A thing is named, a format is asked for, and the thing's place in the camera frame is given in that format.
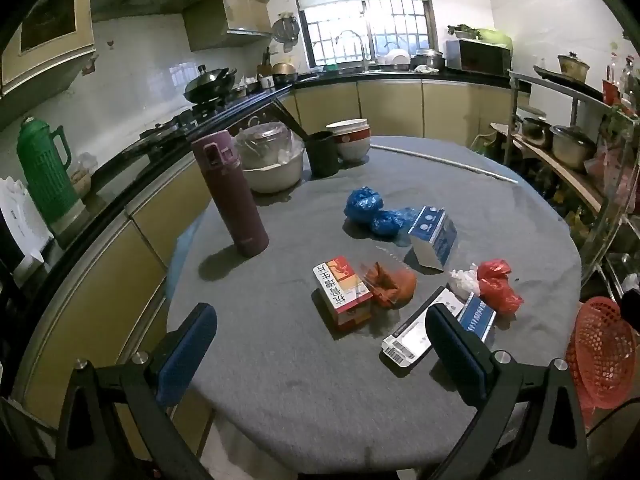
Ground beige wall cabinets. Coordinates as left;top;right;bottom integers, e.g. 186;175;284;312
0;0;276;128

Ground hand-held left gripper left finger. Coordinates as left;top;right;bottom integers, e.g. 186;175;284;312
55;303;219;480

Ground metal shelf rack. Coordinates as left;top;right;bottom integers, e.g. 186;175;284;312
507;65;640;311

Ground green plastic bag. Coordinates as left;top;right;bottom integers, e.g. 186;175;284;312
475;28;513;48

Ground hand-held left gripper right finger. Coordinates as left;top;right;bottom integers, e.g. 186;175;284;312
425;303;591;480

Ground small steel pot with lid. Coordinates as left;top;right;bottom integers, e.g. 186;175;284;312
411;48;445;71

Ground large steel cooking pot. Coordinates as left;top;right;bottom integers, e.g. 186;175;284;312
550;125;597;171

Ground white blue box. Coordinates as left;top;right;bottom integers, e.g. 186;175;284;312
380;286;497;370

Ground white plastic bag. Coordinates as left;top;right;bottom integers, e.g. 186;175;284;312
447;262;481;298

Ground blue white carton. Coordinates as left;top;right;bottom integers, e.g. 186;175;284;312
407;205;458;272

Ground red white medicine box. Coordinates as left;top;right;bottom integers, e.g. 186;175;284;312
313;255;375;332

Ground red white ceramic bowl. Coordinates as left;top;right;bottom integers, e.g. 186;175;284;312
326;118;371;138
332;130;372;163

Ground black gas stove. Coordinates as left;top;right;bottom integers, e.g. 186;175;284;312
140;102;236;147

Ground purple thermos bottle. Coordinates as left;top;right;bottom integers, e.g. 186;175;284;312
191;130;270;256

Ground brass lidded pot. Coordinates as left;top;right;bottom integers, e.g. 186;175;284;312
557;51;593;81

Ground black cup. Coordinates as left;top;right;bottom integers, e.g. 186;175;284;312
306;131;342;179

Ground beige range hood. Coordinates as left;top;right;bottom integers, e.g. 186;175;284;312
92;0;275;52

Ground red plastic basket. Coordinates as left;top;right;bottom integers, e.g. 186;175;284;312
566;296;638;408

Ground red plastic bag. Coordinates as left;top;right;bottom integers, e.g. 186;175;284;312
476;259;524;315

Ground pink plastic bag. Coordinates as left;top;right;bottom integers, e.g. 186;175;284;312
585;145;631;211

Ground gold coloured pot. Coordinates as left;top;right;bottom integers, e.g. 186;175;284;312
271;62;299;86

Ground hanging metal strainer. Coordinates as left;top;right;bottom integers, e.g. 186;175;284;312
272;12;301;53

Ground thin white rod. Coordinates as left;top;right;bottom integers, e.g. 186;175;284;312
369;144;519;184

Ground black kitchen countertop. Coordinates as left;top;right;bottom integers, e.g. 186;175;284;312
0;71;532;281

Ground curved metal faucet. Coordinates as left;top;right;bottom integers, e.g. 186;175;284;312
335;30;373;68

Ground orange plastic bag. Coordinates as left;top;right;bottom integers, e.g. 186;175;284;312
362;261;417;308

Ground beige lower cabinets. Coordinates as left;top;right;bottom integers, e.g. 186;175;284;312
10;80;511;461

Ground barred kitchen window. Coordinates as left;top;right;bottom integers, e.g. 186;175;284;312
287;0;436;68

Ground black wok with lid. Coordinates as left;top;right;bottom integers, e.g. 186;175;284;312
183;64;238;104

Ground blue plastic bag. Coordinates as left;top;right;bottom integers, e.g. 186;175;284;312
344;187;416;238

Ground green thermos jug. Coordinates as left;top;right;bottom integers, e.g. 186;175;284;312
16;116;81;226

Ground silver countertop appliance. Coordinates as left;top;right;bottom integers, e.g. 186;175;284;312
445;38;512;77

